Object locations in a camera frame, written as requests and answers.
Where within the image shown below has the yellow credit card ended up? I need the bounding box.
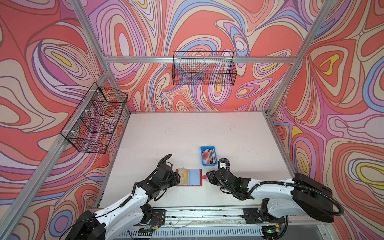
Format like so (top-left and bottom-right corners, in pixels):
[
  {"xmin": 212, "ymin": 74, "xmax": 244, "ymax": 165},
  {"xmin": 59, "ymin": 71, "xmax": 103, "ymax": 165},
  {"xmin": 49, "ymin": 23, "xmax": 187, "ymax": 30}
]
[{"xmin": 178, "ymin": 169, "xmax": 189, "ymax": 186}]

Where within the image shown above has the red leather card holder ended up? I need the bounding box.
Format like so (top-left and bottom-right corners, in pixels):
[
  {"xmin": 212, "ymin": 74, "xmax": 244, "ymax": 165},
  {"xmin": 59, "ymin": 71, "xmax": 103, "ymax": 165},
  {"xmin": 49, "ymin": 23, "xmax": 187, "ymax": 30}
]
[{"xmin": 176, "ymin": 169, "xmax": 208, "ymax": 187}]

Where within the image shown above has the blue plastic card tray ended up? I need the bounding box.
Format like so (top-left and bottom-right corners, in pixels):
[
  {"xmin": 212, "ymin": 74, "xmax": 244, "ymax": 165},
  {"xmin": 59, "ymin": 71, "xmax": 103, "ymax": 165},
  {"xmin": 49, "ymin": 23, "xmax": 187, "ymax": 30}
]
[{"xmin": 201, "ymin": 146, "xmax": 218, "ymax": 167}]

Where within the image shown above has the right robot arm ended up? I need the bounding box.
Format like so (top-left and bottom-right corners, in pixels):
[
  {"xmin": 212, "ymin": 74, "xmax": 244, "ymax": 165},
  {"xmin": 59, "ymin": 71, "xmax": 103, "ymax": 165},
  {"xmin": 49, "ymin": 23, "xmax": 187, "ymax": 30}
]
[{"xmin": 207, "ymin": 158, "xmax": 345, "ymax": 223}]

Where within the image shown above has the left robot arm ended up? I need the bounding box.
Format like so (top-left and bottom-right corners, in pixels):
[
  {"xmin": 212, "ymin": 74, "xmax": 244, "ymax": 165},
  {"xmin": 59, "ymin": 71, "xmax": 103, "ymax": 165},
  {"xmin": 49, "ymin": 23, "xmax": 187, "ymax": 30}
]
[{"xmin": 60, "ymin": 154, "xmax": 181, "ymax": 240}]

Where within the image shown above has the stack of credit cards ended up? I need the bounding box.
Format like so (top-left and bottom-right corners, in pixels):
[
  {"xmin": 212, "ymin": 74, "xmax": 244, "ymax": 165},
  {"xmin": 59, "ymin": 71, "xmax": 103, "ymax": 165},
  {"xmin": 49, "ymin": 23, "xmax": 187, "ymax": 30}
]
[{"xmin": 202, "ymin": 149, "xmax": 216, "ymax": 165}]

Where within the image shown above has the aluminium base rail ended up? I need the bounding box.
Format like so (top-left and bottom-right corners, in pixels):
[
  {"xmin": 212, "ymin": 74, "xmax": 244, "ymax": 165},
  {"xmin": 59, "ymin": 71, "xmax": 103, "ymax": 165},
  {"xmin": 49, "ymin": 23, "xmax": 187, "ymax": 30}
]
[{"xmin": 83, "ymin": 205, "xmax": 328, "ymax": 240}]

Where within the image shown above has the black wire basket left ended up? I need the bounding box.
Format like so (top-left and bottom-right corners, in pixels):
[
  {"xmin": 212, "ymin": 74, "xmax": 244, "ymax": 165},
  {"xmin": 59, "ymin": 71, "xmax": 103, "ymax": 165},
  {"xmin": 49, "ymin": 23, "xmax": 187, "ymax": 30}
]
[{"xmin": 61, "ymin": 83, "xmax": 128, "ymax": 154}]

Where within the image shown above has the black wire basket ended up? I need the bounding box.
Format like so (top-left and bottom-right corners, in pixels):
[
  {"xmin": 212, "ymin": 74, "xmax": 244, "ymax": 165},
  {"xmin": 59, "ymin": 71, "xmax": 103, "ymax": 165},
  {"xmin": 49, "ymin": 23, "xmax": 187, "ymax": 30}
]
[
  {"xmin": 172, "ymin": 51, "xmax": 238, "ymax": 86},
  {"xmin": 61, "ymin": 83, "xmax": 128, "ymax": 154}
]

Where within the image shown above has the black wire basket back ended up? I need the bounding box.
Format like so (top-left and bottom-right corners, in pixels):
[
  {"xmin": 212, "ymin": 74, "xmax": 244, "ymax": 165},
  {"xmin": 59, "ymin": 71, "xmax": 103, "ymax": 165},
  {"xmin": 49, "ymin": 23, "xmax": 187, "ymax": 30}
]
[{"xmin": 172, "ymin": 51, "xmax": 238, "ymax": 86}]

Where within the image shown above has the aluminium cage frame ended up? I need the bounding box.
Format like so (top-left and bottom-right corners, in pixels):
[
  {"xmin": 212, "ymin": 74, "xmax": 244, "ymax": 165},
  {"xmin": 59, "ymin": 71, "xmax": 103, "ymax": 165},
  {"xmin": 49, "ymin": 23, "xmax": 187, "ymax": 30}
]
[{"xmin": 0, "ymin": 0, "xmax": 340, "ymax": 240}]

